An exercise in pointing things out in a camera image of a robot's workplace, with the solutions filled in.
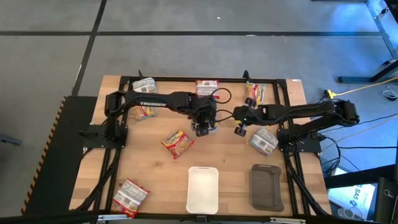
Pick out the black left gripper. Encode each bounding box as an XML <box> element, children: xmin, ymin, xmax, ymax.
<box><xmin>190</xmin><ymin>95</ymin><xmax>219</xmax><ymax>138</ymax></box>

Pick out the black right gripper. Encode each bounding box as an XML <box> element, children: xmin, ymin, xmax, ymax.
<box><xmin>233</xmin><ymin>97</ymin><xmax>266</xmax><ymax>138</ymax></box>

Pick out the red Maruchan beef packet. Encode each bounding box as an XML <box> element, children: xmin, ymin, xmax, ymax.
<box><xmin>111</xmin><ymin>179</ymin><xmax>150</xmax><ymax>218</ymax></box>
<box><xmin>244</xmin><ymin>81</ymin><xmax>267</xmax><ymax>106</ymax></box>
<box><xmin>160</xmin><ymin>129</ymin><xmax>195</xmax><ymax>160</ymax></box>
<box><xmin>195</xmin><ymin>80</ymin><xmax>221</xmax><ymax>100</ymax></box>

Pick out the white plastic bin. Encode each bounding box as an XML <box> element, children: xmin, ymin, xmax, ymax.
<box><xmin>185</xmin><ymin>166</ymin><xmax>220</xmax><ymax>215</ymax></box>

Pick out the dark grey plastic bin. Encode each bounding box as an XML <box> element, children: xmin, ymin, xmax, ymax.
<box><xmin>250</xmin><ymin>164</ymin><xmax>285</xmax><ymax>212</ymax></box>

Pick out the blue and white sign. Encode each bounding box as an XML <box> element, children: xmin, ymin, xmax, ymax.
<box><xmin>328</xmin><ymin>183</ymin><xmax>377</xmax><ymax>215</ymax></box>

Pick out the clear plastic cup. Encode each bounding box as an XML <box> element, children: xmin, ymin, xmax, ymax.
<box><xmin>337</xmin><ymin>207</ymin><xmax>364</xmax><ymax>220</ymax></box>

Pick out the black hazard striped floor mat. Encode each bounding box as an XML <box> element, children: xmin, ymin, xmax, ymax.
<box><xmin>21</xmin><ymin>95</ymin><xmax>99</xmax><ymax>216</ymax></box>

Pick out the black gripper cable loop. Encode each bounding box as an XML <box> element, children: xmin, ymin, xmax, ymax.
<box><xmin>211</xmin><ymin>87</ymin><xmax>233</xmax><ymax>105</ymax></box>
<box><xmin>215</xmin><ymin>108</ymin><xmax>234</xmax><ymax>123</ymax></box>

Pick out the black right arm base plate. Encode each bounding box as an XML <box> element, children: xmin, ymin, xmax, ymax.
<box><xmin>277</xmin><ymin>129</ymin><xmax>323</xmax><ymax>154</ymax></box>

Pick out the yellow extension cable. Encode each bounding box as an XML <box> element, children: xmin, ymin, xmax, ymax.
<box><xmin>324</xmin><ymin>76</ymin><xmax>398</xmax><ymax>100</ymax></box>

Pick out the black cable bundle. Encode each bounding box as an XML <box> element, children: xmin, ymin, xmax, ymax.
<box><xmin>284</xmin><ymin>152</ymin><xmax>331</xmax><ymax>217</ymax></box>
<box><xmin>74</xmin><ymin>146</ymin><xmax>123</xmax><ymax>212</ymax></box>

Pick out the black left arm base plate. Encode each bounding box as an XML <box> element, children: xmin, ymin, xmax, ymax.
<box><xmin>82</xmin><ymin>124</ymin><xmax>128</xmax><ymax>149</ymax></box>

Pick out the metal desk frame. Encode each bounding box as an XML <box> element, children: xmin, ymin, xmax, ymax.
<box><xmin>337</xmin><ymin>0</ymin><xmax>398</xmax><ymax>85</ymax></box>

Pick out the black floor cable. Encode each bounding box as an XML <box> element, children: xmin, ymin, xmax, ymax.
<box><xmin>320</xmin><ymin>113</ymin><xmax>398</xmax><ymax>175</ymax></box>

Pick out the white coiled cable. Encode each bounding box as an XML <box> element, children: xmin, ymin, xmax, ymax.
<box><xmin>382</xmin><ymin>89</ymin><xmax>398</xmax><ymax>102</ymax></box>

